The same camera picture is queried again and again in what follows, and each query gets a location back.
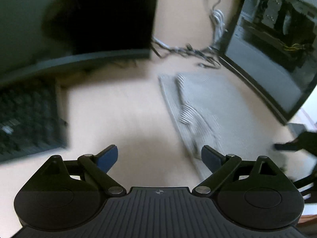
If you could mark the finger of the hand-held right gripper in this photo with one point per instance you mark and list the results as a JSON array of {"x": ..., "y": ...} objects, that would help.
[{"x": 287, "y": 145}]

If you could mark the black keyboard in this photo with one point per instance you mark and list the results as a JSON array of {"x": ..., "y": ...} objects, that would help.
[{"x": 27, "y": 119}]

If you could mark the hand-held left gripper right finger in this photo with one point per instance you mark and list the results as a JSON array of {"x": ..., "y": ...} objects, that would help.
[{"x": 210, "y": 158}]

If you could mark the grey striped clothes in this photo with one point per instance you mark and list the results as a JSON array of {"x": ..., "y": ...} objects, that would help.
[{"x": 223, "y": 109}]

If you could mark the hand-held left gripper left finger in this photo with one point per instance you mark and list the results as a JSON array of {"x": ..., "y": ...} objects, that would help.
[{"x": 108, "y": 158}]

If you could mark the black glass-sided computer case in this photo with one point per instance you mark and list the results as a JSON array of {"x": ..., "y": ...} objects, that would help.
[{"x": 270, "y": 49}]

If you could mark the black computer monitor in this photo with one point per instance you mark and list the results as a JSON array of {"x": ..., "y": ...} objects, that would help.
[{"x": 104, "y": 19}]

